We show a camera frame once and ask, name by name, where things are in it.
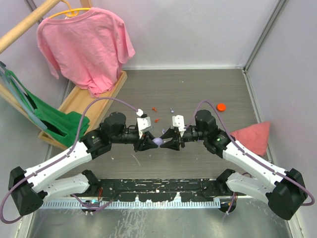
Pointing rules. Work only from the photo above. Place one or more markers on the wooden rack base tray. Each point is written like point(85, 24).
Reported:
point(77, 101)

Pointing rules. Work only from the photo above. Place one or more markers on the yellow clothes hanger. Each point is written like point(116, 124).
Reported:
point(73, 12)

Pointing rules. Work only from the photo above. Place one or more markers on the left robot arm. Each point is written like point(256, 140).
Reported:
point(30, 188)

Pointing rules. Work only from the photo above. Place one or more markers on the aluminium corner frame post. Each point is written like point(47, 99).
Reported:
point(281, 4)

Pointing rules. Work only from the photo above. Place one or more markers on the grey-blue clothes hanger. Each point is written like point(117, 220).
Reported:
point(18, 91)

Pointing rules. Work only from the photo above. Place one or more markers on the wooden hanging rod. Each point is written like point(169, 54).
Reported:
point(16, 32)

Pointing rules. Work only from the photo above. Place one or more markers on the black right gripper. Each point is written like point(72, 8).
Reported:
point(174, 144)

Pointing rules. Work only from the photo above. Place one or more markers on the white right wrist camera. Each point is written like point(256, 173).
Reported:
point(178, 122)

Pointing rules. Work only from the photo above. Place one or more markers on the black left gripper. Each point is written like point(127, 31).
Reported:
point(145, 143)

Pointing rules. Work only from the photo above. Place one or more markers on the orange earbud case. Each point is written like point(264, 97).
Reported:
point(221, 107)

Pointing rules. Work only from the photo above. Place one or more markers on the grey slotted cable duct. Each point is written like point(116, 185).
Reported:
point(175, 204)

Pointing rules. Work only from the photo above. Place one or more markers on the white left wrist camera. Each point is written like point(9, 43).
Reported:
point(143, 123)

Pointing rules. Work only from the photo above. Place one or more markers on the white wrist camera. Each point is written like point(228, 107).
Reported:
point(143, 123)
point(178, 122)

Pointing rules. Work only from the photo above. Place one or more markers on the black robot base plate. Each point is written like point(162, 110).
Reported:
point(158, 190)

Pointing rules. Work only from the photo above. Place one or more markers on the pink t-shirt on hanger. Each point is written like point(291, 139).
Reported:
point(89, 49)

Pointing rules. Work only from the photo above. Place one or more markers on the lilac earbud case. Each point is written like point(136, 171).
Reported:
point(158, 141)

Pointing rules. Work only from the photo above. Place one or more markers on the green t-shirt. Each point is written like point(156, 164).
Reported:
point(61, 127)

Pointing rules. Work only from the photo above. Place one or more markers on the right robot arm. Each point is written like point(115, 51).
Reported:
point(283, 191)

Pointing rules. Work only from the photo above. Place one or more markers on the salmon pink folded cloth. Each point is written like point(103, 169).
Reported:
point(254, 137)

